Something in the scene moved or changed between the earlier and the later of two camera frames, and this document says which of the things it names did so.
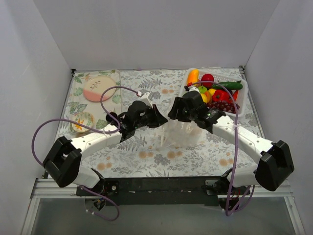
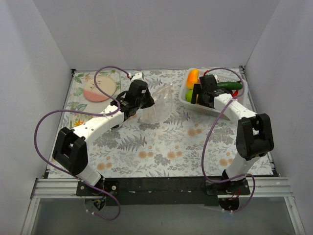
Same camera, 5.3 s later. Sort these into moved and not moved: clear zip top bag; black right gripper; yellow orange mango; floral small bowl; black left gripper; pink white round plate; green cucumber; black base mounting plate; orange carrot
Moved: black left gripper; clear zip top bag; black right gripper
Not moved: yellow orange mango; orange carrot; black base mounting plate; floral small bowl; pink white round plate; green cucumber
